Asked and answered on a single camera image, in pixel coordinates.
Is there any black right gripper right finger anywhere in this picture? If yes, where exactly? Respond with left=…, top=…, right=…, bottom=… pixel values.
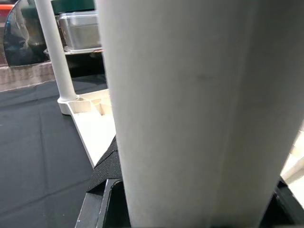
left=258, top=177, right=304, bottom=228

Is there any clear plastic storage box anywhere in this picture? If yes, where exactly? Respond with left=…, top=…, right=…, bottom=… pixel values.
left=56, top=10, right=103, bottom=54

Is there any cream plastic children table top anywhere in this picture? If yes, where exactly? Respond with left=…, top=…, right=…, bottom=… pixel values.
left=57, top=89, right=304, bottom=188

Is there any black table cloth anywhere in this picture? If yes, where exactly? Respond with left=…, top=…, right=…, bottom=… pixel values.
left=0, top=73, right=117, bottom=228

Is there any white plastic table leg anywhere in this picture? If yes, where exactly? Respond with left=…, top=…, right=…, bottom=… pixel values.
left=95, top=0, right=304, bottom=228
left=34, top=0, right=79, bottom=102

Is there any cloth covered bench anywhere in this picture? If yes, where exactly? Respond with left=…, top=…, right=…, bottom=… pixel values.
left=0, top=61, right=57, bottom=93

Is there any green round lid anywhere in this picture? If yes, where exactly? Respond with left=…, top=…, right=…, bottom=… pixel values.
left=51, top=0, right=98, bottom=14

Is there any black bag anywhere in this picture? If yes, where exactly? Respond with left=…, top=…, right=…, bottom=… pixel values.
left=2, top=0, right=52, bottom=67

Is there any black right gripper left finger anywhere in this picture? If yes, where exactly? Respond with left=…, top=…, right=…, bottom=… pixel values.
left=75, top=135, right=131, bottom=228

